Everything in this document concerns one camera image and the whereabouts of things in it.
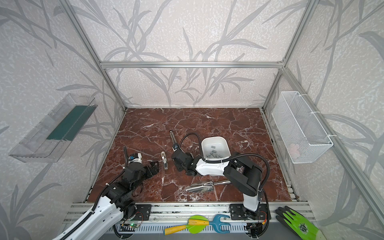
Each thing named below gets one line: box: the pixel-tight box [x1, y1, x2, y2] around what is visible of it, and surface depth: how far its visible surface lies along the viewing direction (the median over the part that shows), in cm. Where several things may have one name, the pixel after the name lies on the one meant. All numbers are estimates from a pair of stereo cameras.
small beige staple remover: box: [161, 151, 169, 171], surface depth 91 cm
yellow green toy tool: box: [163, 215, 210, 236], surface depth 71 cm
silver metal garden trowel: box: [185, 181, 231, 193], surface depth 82 cm
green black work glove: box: [275, 206, 326, 240], surface depth 70 cm
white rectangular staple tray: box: [201, 136, 231, 160], surface depth 98 cm
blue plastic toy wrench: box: [209, 214, 232, 234], surface depth 70 cm
